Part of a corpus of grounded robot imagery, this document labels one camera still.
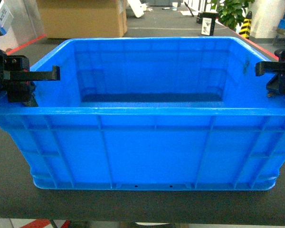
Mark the large cardboard box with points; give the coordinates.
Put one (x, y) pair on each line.
(83, 18)

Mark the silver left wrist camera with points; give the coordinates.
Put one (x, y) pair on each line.
(6, 18)

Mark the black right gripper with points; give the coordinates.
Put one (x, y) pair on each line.
(276, 85)

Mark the white paper cup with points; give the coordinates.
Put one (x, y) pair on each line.
(174, 6)

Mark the green potted plant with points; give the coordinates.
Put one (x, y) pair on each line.
(232, 13)

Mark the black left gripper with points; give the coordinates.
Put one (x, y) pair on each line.
(20, 86)

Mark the black white printed box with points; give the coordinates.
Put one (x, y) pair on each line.
(207, 21)

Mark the large blue plastic crate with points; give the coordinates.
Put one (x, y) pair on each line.
(151, 114)

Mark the yellow black striped bollard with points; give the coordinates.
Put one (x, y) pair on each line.
(246, 26)

